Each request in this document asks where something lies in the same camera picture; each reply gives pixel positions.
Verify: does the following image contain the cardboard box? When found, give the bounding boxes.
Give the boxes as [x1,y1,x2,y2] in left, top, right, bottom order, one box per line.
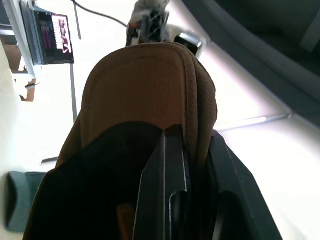
[9,44,39,102]

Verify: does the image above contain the teal padded seat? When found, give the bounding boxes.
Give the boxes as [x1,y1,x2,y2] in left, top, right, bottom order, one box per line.
[4,170,48,234]

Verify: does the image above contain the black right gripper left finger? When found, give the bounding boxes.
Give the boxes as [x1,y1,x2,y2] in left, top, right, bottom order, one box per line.
[132,124,192,240]

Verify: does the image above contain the dark grey beam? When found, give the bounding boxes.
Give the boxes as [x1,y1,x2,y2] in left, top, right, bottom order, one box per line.
[179,0,320,123]

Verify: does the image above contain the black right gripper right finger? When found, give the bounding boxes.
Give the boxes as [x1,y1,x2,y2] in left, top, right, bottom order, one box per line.
[205,129,285,240]

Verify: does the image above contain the silver aluminium frame post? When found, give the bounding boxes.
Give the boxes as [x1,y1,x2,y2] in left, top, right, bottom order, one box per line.
[4,0,36,79]

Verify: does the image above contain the black silver metal block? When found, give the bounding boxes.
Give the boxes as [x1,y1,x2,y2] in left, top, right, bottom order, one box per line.
[173,31,204,55]

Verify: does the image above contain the computer monitor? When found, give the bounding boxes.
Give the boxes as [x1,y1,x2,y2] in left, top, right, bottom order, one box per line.
[33,10,76,66]

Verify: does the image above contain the brown cap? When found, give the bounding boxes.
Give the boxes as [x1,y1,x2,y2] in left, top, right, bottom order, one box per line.
[23,41,217,240]

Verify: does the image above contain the thin grey pole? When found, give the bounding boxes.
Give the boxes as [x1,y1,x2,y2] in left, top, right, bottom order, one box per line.
[69,0,83,124]

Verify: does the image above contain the black cable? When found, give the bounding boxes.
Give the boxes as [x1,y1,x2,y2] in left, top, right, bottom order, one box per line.
[69,0,128,27]

